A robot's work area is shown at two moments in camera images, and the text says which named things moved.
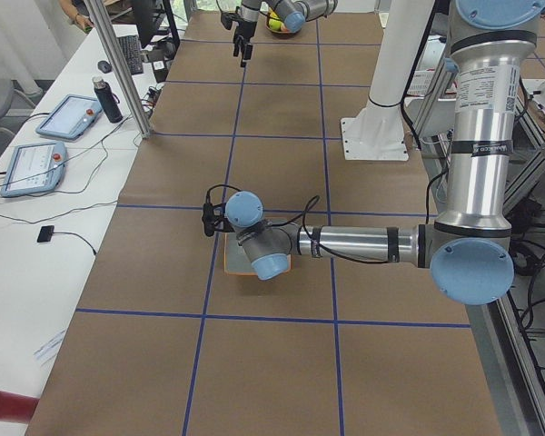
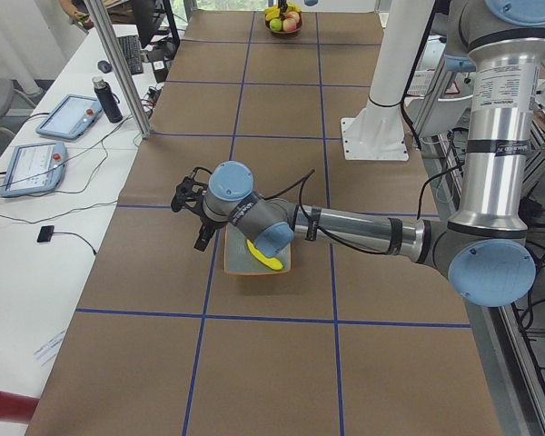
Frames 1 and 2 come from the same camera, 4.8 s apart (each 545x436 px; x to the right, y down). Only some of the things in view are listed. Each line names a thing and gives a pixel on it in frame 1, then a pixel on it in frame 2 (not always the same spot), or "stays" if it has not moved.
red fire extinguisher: [4, 405] stays
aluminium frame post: [120, 67] stays
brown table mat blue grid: [164, 343] stays
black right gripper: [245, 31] -> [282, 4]
